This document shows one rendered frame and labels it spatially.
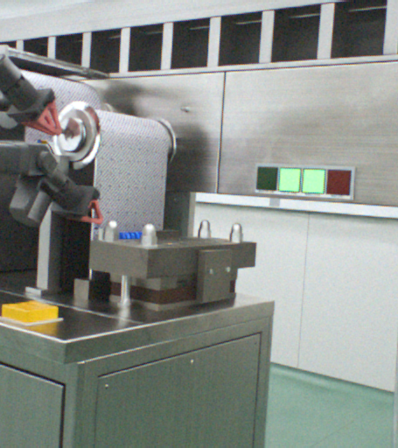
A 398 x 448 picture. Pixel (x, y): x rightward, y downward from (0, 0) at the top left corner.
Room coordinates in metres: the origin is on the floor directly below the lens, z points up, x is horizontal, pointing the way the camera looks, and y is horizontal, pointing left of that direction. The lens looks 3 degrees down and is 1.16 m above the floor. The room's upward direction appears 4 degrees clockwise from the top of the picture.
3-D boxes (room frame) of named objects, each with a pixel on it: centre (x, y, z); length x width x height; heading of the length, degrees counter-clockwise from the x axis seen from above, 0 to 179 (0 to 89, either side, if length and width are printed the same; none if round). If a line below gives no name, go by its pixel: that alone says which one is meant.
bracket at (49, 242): (1.43, 0.34, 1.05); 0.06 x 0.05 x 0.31; 144
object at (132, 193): (1.51, 0.17, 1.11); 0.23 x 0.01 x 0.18; 144
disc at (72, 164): (1.45, 0.29, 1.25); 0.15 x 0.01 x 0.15; 54
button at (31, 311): (1.16, 0.30, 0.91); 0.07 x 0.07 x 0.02; 54
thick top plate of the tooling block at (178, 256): (1.47, 0.05, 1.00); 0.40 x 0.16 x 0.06; 144
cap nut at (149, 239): (1.31, 0.11, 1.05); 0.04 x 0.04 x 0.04
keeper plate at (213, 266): (1.43, -0.03, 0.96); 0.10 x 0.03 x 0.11; 144
